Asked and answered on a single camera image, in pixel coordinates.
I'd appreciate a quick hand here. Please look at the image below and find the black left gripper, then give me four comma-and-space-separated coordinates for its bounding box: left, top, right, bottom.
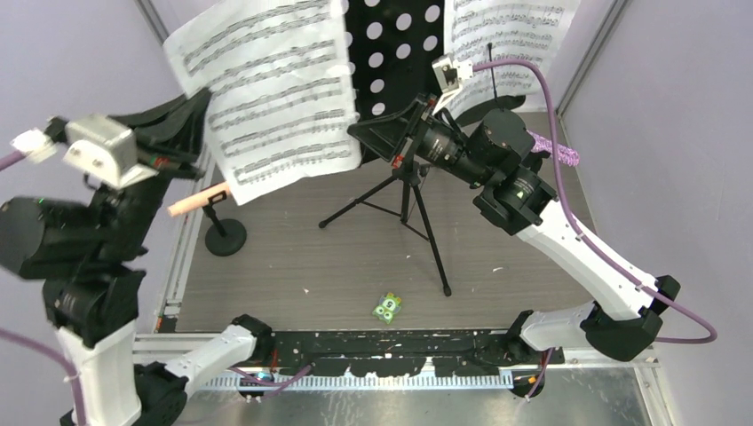
97, 80, 215, 256

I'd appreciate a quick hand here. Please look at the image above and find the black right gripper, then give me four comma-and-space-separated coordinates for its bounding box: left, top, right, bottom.
347, 91, 491, 190

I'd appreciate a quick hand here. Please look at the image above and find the black music stand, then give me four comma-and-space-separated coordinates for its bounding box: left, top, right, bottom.
318, 0, 527, 297

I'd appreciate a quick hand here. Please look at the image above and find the sheet music page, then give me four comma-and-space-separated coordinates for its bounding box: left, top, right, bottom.
444, 0, 580, 116
163, 1, 361, 205

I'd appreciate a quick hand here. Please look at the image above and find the black microphone stand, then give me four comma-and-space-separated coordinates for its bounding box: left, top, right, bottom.
202, 191, 247, 257

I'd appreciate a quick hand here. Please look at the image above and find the beige microphone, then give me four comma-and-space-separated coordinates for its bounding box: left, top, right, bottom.
167, 182, 231, 217

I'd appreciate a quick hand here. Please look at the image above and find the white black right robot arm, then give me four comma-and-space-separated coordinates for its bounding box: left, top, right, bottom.
347, 96, 680, 365

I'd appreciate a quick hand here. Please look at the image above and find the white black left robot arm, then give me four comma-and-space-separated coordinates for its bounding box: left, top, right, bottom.
1, 88, 274, 425

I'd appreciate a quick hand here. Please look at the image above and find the green toy block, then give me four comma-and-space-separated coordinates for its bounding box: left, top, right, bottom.
372, 293, 401, 324

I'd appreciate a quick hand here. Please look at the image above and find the purple glitter microphone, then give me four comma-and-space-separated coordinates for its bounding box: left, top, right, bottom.
526, 129, 582, 168

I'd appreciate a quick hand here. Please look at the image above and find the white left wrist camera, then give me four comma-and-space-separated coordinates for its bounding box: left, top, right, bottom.
11, 114, 158, 190

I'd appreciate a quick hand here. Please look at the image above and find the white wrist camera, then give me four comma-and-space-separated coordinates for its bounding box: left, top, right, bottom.
11, 114, 158, 190
432, 54, 473, 114

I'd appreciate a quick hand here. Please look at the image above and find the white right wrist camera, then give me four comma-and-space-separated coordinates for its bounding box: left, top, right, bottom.
432, 54, 473, 114

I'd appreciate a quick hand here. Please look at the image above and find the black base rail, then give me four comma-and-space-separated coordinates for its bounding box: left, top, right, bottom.
236, 328, 543, 377

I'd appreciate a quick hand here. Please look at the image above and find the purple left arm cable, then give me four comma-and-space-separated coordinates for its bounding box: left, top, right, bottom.
0, 149, 316, 426

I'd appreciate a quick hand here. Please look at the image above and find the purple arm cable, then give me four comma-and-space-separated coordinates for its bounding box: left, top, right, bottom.
0, 149, 316, 426
472, 59, 719, 401

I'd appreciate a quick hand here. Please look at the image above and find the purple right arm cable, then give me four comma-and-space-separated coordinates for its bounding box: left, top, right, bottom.
472, 59, 719, 401

